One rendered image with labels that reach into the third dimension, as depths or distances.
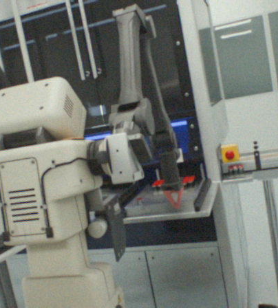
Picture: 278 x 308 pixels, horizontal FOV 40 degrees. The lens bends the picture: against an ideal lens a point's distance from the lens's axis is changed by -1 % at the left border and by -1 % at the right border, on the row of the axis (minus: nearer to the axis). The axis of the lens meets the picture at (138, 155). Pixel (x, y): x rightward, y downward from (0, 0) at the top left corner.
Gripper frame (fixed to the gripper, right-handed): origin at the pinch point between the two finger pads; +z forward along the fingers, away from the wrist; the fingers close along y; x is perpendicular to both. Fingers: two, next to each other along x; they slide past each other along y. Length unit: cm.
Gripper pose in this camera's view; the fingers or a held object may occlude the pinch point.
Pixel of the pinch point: (176, 205)
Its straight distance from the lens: 137.3
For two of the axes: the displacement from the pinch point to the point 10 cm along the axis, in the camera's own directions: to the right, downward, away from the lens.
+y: 2.7, -1.9, 9.4
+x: -9.4, 1.4, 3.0
